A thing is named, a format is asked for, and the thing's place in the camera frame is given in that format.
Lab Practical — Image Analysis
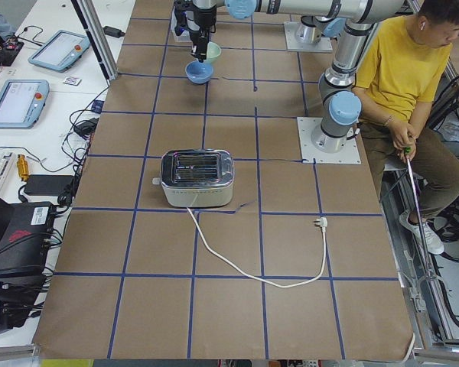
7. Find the black computer box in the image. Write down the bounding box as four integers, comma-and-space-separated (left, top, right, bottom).
0, 198, 56, 288

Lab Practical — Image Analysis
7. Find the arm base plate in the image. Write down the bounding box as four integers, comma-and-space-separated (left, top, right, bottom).
284, 21, 333, 54
297, 117, 361, 164

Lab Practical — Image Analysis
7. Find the person in yellow shirt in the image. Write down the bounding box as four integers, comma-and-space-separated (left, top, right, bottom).
353, 1, 459, 255

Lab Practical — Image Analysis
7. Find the teach pendant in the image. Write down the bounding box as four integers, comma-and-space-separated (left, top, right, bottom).
0, 80, 50, 129
28, 30, 90, 72

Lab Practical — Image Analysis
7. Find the white toaster cable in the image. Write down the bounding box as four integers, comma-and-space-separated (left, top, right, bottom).
185, 206, 329, 289

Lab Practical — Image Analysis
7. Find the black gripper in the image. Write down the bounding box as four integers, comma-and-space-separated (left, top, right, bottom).
187, 15, 216, 63

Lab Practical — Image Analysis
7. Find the blue bowl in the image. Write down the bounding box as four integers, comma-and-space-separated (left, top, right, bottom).
185, 60, 214, 85

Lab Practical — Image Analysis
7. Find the cream toaster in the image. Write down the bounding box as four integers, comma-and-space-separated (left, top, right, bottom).
152, 149, 235, 208

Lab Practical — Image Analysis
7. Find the lower teach pendant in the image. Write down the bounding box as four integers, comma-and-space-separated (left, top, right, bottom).
0, 80, 50, 129

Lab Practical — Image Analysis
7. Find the green bowl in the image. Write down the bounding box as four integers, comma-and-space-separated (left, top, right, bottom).
205, 41, 222, 64

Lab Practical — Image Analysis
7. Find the upper teach pendant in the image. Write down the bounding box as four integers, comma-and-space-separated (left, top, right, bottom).
28, 30, 90, 72

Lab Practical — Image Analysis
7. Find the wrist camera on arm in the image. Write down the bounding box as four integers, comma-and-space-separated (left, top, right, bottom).
174, 0, 192, 30

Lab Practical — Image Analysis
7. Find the aluminium frame post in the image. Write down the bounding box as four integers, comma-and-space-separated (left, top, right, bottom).
70, 0, 119, 82

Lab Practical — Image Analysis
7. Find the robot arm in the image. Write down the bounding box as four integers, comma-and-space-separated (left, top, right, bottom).
173, 1, 402, 153
295, 15, 346, 44

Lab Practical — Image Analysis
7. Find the clear plastic lidded container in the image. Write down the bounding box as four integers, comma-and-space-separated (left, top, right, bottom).
171, 10, 191, 43

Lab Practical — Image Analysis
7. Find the black power adapter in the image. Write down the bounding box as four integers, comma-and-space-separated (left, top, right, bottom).
103, 25, 125, 38

